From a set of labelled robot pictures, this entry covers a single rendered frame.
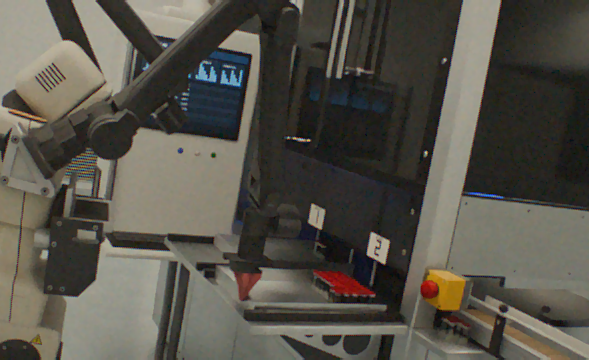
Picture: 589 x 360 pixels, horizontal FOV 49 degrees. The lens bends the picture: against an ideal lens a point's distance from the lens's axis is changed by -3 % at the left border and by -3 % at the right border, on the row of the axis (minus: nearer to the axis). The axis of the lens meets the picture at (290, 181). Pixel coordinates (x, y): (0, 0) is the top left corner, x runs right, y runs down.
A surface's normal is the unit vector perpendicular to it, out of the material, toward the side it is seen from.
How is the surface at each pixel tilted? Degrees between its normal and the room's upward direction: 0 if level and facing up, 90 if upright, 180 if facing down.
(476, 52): 90
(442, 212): 90
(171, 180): 90
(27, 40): 90
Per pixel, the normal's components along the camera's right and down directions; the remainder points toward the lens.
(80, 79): 0.26, 0.17
